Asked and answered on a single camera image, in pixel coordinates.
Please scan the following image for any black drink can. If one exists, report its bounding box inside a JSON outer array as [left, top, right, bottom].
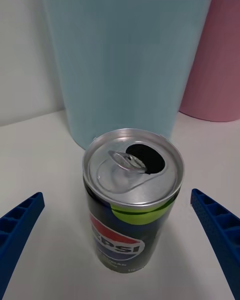
[[82, 128, 185, 274]]

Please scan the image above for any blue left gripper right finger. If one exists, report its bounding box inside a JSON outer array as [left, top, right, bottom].
[[191, 188, 240, 300]]

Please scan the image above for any pink plastic bin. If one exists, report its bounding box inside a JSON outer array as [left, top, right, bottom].
[[178, 0, 240, 123]]

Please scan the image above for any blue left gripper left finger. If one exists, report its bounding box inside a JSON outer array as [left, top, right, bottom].
[[0, 191, 45, 299]]

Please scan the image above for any pale blue plastic bin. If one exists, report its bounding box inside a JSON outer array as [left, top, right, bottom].
[[38, 0, 218, 151]]

